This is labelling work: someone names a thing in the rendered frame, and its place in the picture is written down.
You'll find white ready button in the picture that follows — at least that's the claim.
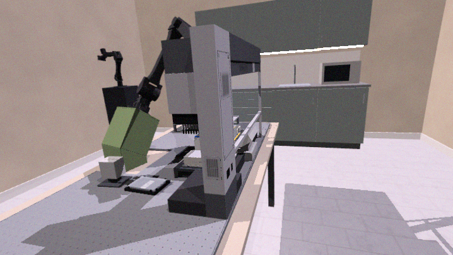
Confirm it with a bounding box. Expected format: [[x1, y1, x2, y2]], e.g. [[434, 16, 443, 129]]
[[97, 157, 132, 187]]

